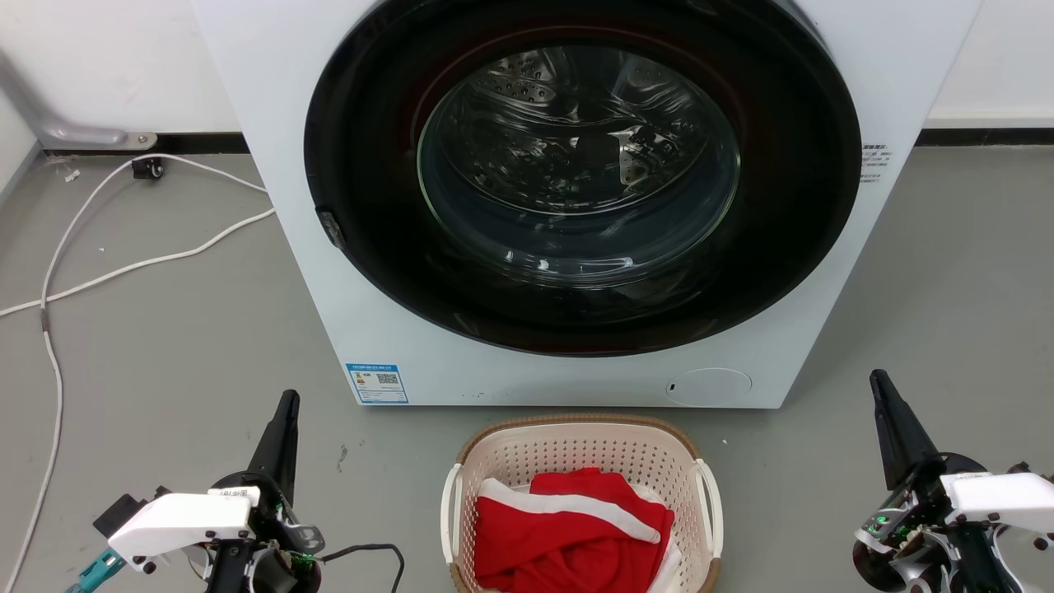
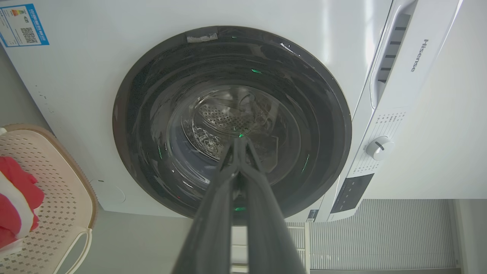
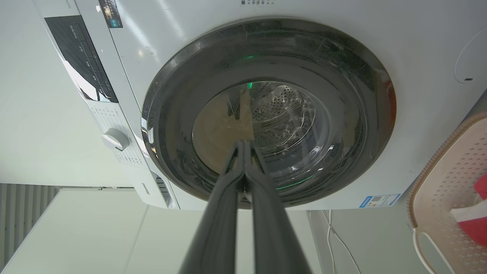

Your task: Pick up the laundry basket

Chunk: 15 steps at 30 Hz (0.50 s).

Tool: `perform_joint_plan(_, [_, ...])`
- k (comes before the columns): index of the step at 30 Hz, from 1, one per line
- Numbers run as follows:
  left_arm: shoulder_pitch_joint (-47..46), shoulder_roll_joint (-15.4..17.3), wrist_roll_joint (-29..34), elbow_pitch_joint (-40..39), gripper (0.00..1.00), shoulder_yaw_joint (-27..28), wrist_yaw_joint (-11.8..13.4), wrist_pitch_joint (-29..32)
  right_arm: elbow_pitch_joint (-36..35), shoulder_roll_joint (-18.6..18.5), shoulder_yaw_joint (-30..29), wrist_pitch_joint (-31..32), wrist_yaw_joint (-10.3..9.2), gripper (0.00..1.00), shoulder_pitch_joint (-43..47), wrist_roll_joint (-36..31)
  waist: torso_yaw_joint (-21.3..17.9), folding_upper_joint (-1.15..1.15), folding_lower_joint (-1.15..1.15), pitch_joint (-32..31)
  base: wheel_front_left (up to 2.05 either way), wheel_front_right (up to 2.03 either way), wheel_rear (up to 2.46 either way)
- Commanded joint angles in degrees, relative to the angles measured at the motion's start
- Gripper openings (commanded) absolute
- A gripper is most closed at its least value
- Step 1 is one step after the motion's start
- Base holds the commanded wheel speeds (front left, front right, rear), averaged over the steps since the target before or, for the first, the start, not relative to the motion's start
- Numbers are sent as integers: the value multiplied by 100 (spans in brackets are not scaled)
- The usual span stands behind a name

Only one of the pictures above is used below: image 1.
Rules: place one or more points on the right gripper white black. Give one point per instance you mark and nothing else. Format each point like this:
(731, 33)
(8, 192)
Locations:
(988, 502)

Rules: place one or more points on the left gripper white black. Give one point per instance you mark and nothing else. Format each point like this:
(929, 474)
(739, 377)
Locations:
(185, 520)

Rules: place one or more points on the beige perforated laundry basket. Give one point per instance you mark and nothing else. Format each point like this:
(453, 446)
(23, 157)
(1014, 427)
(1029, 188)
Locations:
(576, 449)

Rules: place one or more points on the blue energy label sticker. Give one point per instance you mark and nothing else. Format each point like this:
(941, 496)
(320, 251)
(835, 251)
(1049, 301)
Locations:
(377, 383)

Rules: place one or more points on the white front-load washing machine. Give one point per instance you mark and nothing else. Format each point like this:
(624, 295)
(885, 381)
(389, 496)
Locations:
(823, 329)

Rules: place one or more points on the round white filter cover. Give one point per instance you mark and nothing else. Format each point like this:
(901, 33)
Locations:
(708, 387)

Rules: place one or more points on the black round washer door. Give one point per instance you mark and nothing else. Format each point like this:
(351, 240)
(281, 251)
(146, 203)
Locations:
(782, 206)

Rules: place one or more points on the printed text label sticker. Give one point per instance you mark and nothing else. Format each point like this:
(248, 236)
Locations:
(874, 163)

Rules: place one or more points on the red garment with white stripe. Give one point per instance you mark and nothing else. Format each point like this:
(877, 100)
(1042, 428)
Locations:
(568, 539)

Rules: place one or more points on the grey drain pipe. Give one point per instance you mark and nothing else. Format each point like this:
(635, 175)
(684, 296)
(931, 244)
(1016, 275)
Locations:
(78, 132)

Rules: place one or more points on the steel washer drum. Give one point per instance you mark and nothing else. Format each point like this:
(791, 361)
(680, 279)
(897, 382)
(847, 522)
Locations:
(576, 156)

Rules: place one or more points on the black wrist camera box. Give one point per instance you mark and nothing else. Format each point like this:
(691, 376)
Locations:
(123, 512)

